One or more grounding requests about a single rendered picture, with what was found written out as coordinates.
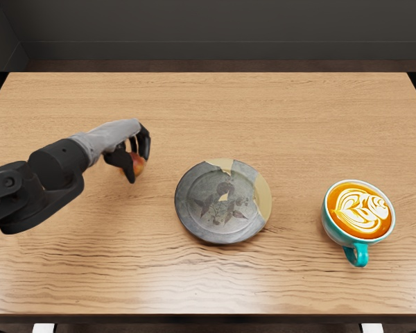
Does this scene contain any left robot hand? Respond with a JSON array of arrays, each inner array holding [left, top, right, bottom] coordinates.
[[69, 118, 152, 185]]

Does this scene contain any red yellow apple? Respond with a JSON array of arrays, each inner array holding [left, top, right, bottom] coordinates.
[[119, 151, 147, 178]]

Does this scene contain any grey patterned plate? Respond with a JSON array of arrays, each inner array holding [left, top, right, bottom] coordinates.
[[174, 158, 273, 245]]

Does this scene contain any teal mug with latte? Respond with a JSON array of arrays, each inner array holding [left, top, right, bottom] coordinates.
[[320, 179, 397, 268]]

